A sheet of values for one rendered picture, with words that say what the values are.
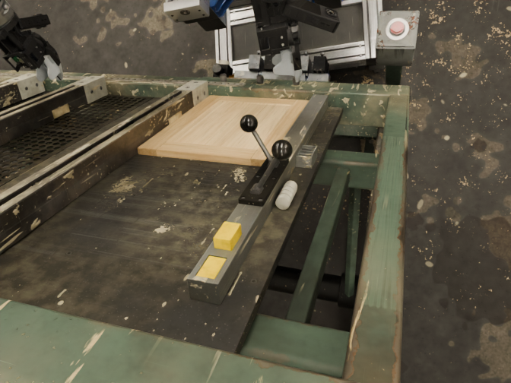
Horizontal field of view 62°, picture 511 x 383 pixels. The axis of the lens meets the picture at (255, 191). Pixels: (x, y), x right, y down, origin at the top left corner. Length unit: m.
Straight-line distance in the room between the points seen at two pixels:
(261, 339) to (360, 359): 0.18
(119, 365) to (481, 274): 2.05
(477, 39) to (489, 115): 0.39
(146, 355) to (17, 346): 0.14
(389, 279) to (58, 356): 0.42
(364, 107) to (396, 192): 0.65
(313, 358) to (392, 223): 0.26
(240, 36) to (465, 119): 1.21
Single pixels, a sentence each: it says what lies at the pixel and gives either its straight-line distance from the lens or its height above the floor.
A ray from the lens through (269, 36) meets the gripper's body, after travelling 0.88.
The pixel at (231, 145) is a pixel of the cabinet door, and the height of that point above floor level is 1.24.
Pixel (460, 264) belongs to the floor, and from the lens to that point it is 2.33.
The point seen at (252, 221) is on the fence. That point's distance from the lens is 0.75.
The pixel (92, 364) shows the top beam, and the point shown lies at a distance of 0.49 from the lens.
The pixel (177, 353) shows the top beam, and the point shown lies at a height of 1.89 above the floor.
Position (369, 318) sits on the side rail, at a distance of 0.57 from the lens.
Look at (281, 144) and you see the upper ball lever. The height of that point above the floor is 1.56.
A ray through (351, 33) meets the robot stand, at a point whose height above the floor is 0.21.
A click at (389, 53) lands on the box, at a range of 1.49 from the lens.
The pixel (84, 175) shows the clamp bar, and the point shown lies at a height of 1.50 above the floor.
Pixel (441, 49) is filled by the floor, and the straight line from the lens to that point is 2.45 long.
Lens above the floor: 2.29
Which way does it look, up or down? 73 degrees down
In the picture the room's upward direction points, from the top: 82 degrees counter-clockwise
